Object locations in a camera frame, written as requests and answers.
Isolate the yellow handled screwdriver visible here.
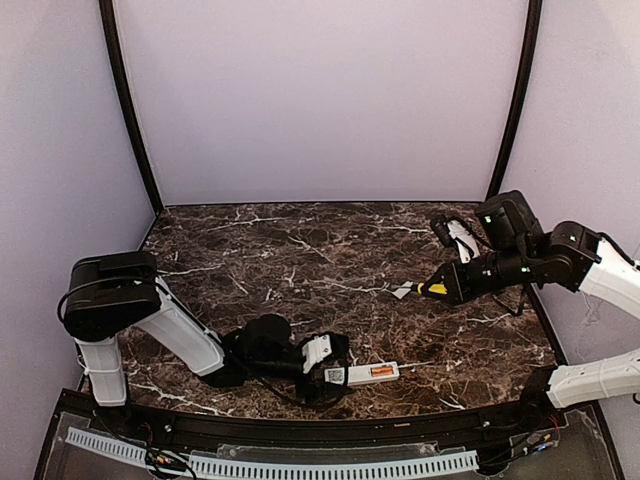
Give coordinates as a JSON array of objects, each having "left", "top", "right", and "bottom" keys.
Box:
[{"left": 410, "top": 283, "right": 448, "bottom": 296}]

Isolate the white battery cover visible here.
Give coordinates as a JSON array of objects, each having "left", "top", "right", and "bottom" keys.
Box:
[{"left": 392, "top": 281, "right": 414, "bottom": 300}]

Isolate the white remote control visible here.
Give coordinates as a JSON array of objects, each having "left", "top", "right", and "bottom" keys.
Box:
[{"left": 324, "top": 362, "right": 400, "bottom": 387}]

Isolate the orange battery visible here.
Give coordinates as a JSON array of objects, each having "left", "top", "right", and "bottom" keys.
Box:
[{"left": 370, "top": 365, "right": 395, "bottom": 378}]

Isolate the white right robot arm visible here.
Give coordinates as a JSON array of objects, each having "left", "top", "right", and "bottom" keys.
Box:
[{"left": 412, "top": 190, "right": 639, "bottom": 411}]

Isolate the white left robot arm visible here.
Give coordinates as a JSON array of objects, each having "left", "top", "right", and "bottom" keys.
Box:
[{"left": 56, "top": 251, "right": 351, "bottom": 410}]

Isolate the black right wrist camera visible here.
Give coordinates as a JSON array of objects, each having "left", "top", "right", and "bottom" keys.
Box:
[{"left": 430, "top": 214, "right": 490, "bottom": 264}]

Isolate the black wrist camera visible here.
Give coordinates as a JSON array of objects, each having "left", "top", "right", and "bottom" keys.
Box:
[
  {"left": 430, "top": 214, "right": 490, "bottom": 264},
  {"left": 299, "top": 332, "right": 349, "bottom": 374}
]

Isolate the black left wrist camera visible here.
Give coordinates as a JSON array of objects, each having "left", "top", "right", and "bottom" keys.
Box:
[{"left": 299, "top": 332, "right": 349, "bottom": 374}]

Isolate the black right frame post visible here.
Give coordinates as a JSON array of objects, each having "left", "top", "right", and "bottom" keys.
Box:
[{"left": 485, "top": 0, "right": 543, "bottom": 200}]

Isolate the black frame post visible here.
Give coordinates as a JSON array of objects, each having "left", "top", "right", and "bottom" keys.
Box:
[
  {"left": 485, "top": 0, "right": 543, "bottom": 200},
  {"left": 98, "top": 0, "right": 164, "bottom": 216}
]

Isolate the black front table rail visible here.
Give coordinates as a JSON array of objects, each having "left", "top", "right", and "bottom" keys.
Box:
[{"left": 92, "top": 402, "right": 550, "bottom": 449}]

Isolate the white slotted cable duct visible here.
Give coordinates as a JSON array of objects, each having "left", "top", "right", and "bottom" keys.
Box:
[{"left": 65, "top": 427, "right": 479, "bottom": 479}]

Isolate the black left frame post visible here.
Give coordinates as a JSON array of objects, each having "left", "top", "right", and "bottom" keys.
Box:
[{"left": 98, "top": 0, "right": 164, "bottom": 216}]

